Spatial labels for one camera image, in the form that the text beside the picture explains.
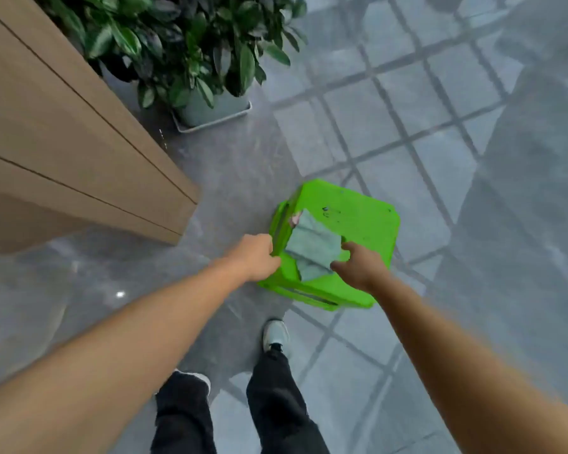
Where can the white plant pot tray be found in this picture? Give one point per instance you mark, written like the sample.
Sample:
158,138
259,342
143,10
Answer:
217,121

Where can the person's right white shoe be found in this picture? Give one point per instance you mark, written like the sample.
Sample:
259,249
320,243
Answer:
275,334

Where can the person's right hand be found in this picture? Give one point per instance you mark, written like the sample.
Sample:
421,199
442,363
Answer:
361,270

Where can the person's black trouser legs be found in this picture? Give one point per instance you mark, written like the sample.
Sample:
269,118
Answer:
260,406

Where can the grey plant pot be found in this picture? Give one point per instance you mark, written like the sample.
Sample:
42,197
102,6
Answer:
213,111

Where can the person's left fingers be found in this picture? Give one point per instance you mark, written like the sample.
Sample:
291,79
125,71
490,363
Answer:
266,252

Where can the person's left forearm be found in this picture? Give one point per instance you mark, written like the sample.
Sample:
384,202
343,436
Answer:
113,352

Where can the person's right forearm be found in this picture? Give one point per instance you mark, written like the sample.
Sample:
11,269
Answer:
473,373

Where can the teal cleaning cloth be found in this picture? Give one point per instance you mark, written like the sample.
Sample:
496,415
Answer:
315,245

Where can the person's left hand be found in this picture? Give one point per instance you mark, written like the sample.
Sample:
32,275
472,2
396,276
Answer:
252,258

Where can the wooden cabinet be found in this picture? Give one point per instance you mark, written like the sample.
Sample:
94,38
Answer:
52,137

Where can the person's right thumb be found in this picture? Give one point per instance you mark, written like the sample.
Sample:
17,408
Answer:
351,249

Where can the green leafy potted plant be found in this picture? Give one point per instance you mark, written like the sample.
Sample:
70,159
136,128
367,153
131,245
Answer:
184,42

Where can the green plastic stool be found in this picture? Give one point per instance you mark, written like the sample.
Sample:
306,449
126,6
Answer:
355,222

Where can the person's left white shoe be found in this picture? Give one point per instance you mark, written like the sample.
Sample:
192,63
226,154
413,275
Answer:
196,379

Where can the person's white shoe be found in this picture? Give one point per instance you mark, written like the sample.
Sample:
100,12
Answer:
196,379
275,334

